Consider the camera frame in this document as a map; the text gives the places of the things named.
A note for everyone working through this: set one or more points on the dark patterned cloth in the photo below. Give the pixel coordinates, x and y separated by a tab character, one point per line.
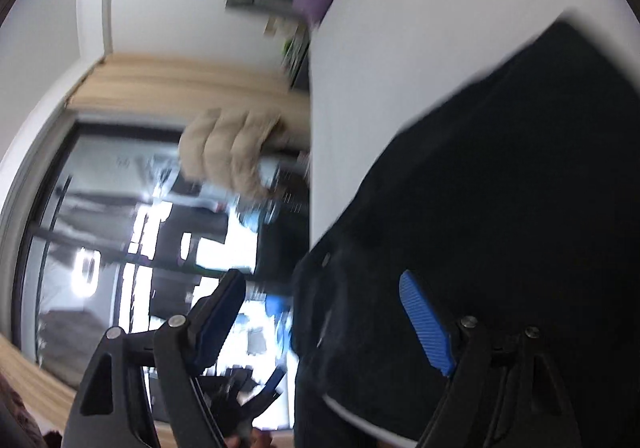
20	413

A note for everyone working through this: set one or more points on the white bed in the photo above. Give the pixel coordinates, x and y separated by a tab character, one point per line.
425	28

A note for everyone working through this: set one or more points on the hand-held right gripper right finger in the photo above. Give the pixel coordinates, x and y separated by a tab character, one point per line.
425	323

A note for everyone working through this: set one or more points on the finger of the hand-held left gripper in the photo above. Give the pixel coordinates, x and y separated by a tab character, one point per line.
267	393

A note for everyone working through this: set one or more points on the black pants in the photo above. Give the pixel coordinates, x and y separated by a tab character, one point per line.
500	178

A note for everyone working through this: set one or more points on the grey nightstand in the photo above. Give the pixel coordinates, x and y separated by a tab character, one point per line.
300	73

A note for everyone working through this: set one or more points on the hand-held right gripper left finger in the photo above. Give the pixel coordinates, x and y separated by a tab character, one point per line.
217	328

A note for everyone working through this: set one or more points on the beige puffer jacket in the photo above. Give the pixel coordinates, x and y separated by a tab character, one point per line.
225	153

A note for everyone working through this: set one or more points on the glass sliding door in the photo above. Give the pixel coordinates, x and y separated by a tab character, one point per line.
100	228

